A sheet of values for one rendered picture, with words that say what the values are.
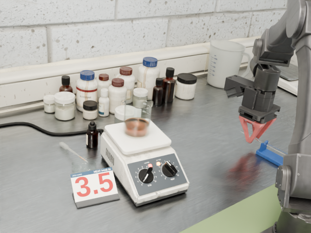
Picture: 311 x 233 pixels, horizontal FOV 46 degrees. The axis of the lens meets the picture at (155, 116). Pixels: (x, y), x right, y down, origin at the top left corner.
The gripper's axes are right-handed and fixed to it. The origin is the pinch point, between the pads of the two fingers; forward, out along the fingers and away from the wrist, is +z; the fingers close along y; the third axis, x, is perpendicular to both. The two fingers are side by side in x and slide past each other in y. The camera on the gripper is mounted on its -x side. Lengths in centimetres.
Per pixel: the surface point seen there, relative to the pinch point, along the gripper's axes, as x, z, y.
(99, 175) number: -9.7, -0.2, 42.8
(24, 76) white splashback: -52, -8, 39
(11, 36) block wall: -56, -18, 40
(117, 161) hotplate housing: -9.4, -2.4, 38.4
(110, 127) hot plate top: -17.0, -6.0, 34.7
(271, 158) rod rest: 7.1, 2.2, 1.2
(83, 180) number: -10.6, 0.0, 46.3
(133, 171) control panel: -4.2, -2.5, 38.2
